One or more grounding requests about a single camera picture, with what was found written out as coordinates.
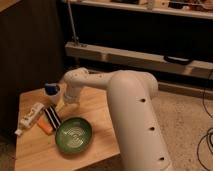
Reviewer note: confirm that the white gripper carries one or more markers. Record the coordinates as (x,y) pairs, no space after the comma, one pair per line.
(71,95)

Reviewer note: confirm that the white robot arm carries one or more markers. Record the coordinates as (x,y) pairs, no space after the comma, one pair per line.
(129,98)

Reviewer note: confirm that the green ceramic bowl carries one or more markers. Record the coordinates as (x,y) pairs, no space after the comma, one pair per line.
(73,135)

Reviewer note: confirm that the white cup with blue lid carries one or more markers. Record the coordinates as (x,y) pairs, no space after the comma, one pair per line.
(52,90)

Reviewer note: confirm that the orange packet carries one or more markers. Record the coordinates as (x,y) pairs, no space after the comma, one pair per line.
(44,126)

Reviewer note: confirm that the wooden side table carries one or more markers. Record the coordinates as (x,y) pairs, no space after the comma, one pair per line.
(37,151)

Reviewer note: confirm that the white tube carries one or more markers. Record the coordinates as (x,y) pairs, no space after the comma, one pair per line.
(29,118)

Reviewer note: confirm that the dark cabinet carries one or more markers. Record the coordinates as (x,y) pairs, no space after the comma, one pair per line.
(31,53)

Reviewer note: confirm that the wooden shelf rack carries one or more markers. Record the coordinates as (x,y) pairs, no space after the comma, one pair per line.
(140,37)

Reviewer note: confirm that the black handle on shelf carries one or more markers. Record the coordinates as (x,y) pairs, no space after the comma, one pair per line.
(177,61)

